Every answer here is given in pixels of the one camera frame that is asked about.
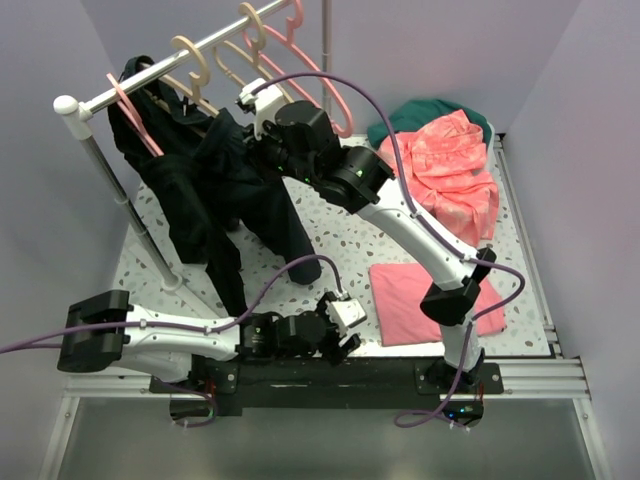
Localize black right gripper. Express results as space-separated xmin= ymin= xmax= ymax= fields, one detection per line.
xmin=243 ymin=113 xmax=318 ymax=187

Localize dark navy shorts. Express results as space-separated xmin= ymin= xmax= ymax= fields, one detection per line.
xmin=128 ymin=81 xmax=314 ymax=262

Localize beige hanger front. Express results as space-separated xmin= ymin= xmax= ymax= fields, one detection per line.
xmin=142 ymin=35 xmax=221 ymax=119

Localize beige hanger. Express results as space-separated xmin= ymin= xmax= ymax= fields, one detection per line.
xmin=212 ymin=2 xmax=273 ymax=87
xmin=142 ymin=35 xmax=221 ymax=119

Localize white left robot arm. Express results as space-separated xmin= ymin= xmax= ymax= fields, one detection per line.
xmin=57 ymin=290 xmax=367 ymax=392

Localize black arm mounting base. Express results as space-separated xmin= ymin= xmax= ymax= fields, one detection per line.
xmin=148 ymin=344 xmax=504 ymax=419

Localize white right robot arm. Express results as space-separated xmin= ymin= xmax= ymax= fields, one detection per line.
xmin=238 ymin=100 xmax=496 ymax=393

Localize plain pink folded shorts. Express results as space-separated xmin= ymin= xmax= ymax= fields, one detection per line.
xmin=369 ymin=262 xmax=507 ymax=347

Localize black pants on hanger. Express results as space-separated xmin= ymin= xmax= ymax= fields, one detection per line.
xmin=107 ymin=97 xmax=249 ymax=319

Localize beige hanger rear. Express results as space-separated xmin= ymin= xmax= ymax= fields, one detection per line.
xmin=212 ymin=2 xmax=273 ymax=87

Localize pink hanger holding pants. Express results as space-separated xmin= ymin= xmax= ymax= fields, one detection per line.
xmin=106 ymin=73 xmax=164 ymax=157

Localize pink empty hanger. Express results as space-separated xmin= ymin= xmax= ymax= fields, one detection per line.
xmin=260 ymin=1 xmax=354 ymax=138

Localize pink patterned shorts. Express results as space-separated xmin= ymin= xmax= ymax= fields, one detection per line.
xmin=395 ymin=110 xmax=499 ymax=246

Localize teal green garment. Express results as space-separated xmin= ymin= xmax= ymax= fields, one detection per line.
xmin=389 ymin=99 xmax=492 ymax=144

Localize white metal clothes rack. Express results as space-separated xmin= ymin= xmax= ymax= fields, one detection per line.
xmin=53 ymin=0 xmax=371 ymax=301

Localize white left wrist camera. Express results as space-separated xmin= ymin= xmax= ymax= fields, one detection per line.
xmin=327 ymin=292 xmax=367 ymax=334

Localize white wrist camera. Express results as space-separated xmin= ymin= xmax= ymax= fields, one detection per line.
xmin=236 ymin=78 xmax=287 ymax=140
xmin=327 ymin=292 xmax=367 ymax=334

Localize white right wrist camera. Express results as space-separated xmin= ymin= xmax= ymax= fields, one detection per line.
xmin=236 ymin=78 xmax=287 ymax=140

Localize aluminium frame rail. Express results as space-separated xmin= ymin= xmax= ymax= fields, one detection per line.
xmin=39 ymin=135 xmax=612 ymax=479

